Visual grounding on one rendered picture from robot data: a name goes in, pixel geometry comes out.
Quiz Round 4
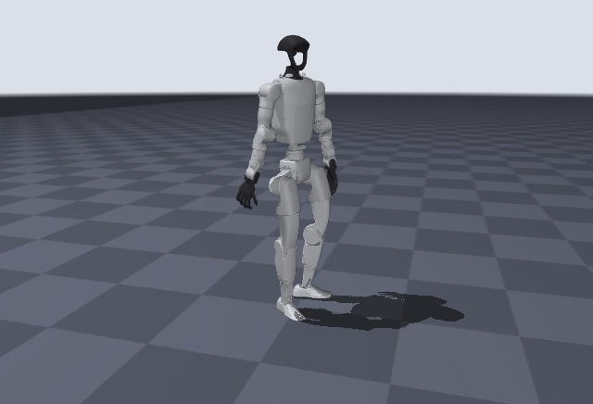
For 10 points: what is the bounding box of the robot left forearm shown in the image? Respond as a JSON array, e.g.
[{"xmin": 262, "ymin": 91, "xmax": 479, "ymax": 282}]
[{"xmin": 319, "ymin": 123, "xmax": 336, "ymax": 168}]

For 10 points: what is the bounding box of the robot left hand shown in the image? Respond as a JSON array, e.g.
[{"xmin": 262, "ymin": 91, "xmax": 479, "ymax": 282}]
[{"xmin": 324, "ymin": 159, "xmax": 338, "ymax": 196}]

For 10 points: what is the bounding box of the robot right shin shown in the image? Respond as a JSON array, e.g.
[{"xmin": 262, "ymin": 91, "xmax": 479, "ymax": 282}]
[{"xmin": 274, "ymin": 239, "xmax": 297, "ymax": 305}]

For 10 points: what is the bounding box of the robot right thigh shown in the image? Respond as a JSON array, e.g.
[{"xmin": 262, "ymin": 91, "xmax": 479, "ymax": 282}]
[{"xmin": 269, "ymin": 170, "xmax": 300, "ymax": 255}]

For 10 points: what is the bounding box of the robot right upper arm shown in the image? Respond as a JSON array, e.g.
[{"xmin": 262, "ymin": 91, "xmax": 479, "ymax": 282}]
[{"xmin": 258, "ymin": 82, "xmax": 282, "ymax": 143}]

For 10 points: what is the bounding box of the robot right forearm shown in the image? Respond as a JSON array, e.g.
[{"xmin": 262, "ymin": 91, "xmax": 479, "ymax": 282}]
[{"xmin": 246, "ymin": 127, "xmax": 268, "ymax": 181}]

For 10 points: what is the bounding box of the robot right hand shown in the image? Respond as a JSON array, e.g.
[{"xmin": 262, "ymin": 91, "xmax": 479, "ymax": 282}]
[{"xmin": 236, "ymin": 172, "xmax": 259, "ymax": 209}]

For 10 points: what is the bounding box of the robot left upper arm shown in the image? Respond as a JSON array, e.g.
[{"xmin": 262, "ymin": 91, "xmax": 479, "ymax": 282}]
[{"xmin": 314, "ymin": 81, "xmax": 332, "ymax": 134}]

